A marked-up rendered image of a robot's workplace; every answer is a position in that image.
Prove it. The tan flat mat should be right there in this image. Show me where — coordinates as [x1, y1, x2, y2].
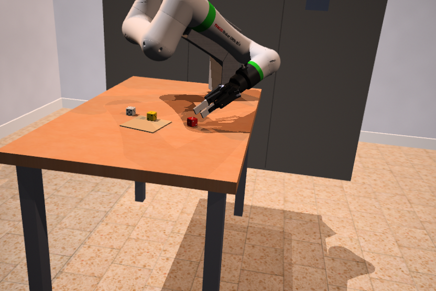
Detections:
[120, 115, 172, 133]

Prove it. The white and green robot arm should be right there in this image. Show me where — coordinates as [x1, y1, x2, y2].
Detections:
[122, 0, 280, 90]

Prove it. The dark red die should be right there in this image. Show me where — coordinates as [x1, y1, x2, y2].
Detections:
[187, 117, 198, 127]

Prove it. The white die with black pips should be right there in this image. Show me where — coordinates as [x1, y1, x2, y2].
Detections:
[126, 106, 136, 116]

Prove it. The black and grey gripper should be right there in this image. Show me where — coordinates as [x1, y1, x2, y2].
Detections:
[193, 73, 248, 118]

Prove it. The yellow die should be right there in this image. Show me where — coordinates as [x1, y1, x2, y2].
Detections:
[147, 111, 157, 121]

